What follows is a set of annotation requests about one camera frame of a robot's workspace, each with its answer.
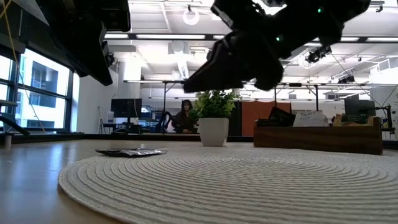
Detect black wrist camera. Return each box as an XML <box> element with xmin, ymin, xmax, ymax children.
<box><xmin>210</xmin><ymin>0</ymin><xmax>268</xmax><ymax>32</ymax></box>
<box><xmin>98</xmin><ymin>0</ymin><xmax>131</xmax><ymax>33</ymax></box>

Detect person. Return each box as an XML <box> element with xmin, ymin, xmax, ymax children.
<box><xmin>172</xmin><ymin>99</ymin><xmax>200</xmax><ymax>134</ymax></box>

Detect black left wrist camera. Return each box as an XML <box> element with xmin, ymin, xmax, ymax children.
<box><xmin>98</xmin><ymin>0</ymin><xmax>131</xmax><ymax>33</ymax></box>

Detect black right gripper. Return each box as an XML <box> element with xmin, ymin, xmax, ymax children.
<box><xmin>183</xmin><ymin>27</ymin><xmax>312</xmax><ymax>93</ymax></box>

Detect black mounted camera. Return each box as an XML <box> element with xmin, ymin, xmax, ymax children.
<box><xmin>305</xmin><ymin>45</ymin><xmax>332</xmax><ymax>64</ymax></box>

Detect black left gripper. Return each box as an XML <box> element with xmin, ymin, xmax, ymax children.
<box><xmin>35</xmin><ymin>0</ymin><xmax>113</xmax><ymax>86</ymax></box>

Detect black background monitor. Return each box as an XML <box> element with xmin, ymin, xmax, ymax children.
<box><xmin>110</xmin><ymin>98</ymin><xmax>143</xmax><ymax>125</ymax></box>
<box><xmin>344</xmin><ymin>98</ymin><xmax>377</xmax><ymax>116</ymax></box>

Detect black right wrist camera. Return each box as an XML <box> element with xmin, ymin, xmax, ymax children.
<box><xmin>210</xmin><ymin>0</ymin><xmax>268</xmax><ymax>32</ymax></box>

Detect green potted artificial plant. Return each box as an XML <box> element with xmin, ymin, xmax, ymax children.
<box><xmin>188</xmin><ymin>89</ymin><xmax>237</xmax><ymax>147</ymax></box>

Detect white ring ceiling lamp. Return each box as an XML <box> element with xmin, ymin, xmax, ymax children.
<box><xmin>182</xmin><ymin>5</ymin><xmax>201</xmax><ymax>26</ymax></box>

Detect orange office partition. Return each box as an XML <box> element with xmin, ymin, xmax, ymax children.
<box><xmin>241</xmin><ymin>101</ymin><xmax>292</xmax><ymax>137</ymax></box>

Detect large glass window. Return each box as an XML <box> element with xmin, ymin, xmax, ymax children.
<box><xmin>0</xmin><ymin>48</ymin><xmax>77</xmax><ymax>133</ymax></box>

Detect white paper card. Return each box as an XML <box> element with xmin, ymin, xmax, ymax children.
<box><xmin>292</xmin><ymin>110</ymin><xmax>330</xmax><ymax>128</ymax></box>

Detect white round woven placemat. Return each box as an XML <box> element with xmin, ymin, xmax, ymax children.
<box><xmin>58</xmin><ymin>146</ymin><xmax>398</xmax><ymax>224</ymax></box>

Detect brown wooden organiser box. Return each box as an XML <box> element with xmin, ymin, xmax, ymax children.
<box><xmin>253</xmin><ymin>117</ymin><xmax>384</xmax><ymax>156</ymax></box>

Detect black background stand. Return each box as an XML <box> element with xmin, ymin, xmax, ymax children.
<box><xmin>376</xmin><ymin>104</ymin><xmax>396</xmax><ymax>135</ymax></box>

